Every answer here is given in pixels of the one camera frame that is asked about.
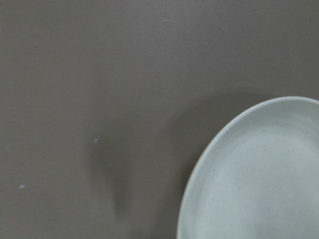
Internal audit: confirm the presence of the round cream plate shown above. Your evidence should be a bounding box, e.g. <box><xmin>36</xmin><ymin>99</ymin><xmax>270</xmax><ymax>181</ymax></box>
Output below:
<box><xmin>176</xmin><ymin>97</ymin><xmax>319</xmax><ymax>239</ymax></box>

